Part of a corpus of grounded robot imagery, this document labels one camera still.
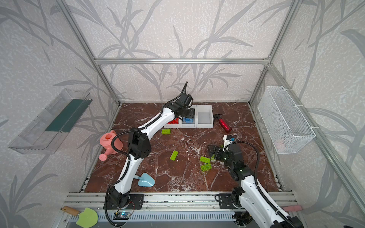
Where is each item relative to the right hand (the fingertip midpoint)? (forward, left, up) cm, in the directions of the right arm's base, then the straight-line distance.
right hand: (213, 142), depth 84 cm
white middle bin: (+19, +13, -9) cm, 25 cm away
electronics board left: (-35, +48, -11) cm, 60 cm away
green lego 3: (-11, +2, +5) cm, 13 cm away
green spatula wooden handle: (-36, +64, -10) cm, 74 cm away
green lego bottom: (-11, +4, -10) cm, 16 cm away
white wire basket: (-6, -30, +23) cm, 38 cm away
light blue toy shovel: (-19, +40, -9) cm, 45 cm away
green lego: (-3, +24, -11) cm, 27 cm away
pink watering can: (+2, +65, +1) cm, 65 cm away
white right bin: (+27, +3, -8) cm, 28 cm away
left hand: (+24, +12, +4) cm, 27 cm away
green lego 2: (-6, +5, -11) cm, 14 cm away
